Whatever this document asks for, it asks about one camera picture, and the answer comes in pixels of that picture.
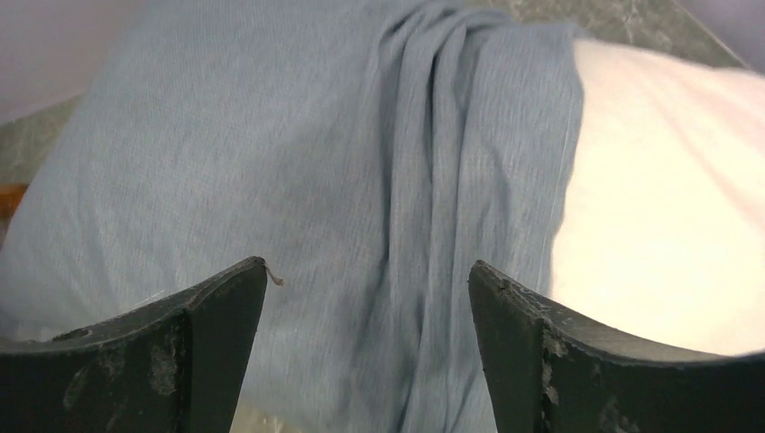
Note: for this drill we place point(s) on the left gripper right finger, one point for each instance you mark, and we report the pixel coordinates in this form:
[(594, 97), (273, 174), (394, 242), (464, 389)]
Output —
[(551, 369)]

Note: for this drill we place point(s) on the blue grey pillow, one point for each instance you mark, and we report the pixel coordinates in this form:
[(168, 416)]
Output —
[(369, 151)]

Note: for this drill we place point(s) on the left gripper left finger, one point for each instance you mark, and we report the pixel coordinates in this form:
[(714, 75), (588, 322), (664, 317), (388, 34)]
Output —
[(174, 365)]

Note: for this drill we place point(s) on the white pillow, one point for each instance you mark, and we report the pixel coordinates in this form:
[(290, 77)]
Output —
[(663, 228)]

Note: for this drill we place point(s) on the wooden slatted rack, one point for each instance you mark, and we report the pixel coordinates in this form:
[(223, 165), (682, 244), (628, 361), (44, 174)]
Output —
[(11, 196)]

